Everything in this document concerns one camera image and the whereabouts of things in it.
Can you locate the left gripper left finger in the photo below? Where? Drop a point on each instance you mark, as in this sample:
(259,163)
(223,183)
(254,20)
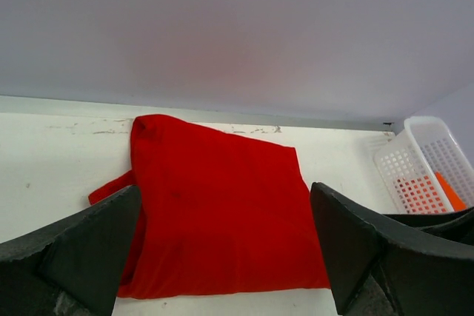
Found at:
(73,266)

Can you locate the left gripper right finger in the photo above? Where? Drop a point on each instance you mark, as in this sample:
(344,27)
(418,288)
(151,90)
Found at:
(378,266)

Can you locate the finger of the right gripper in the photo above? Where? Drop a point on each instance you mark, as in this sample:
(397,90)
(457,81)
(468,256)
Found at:
(452,226)

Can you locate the red t shirt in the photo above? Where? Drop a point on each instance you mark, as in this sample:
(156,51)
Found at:
(220,214)

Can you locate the folded orange t shirt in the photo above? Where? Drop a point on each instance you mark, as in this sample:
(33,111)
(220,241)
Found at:
(421,196)

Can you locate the white plastic basket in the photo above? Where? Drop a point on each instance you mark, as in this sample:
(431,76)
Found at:
(423,147)

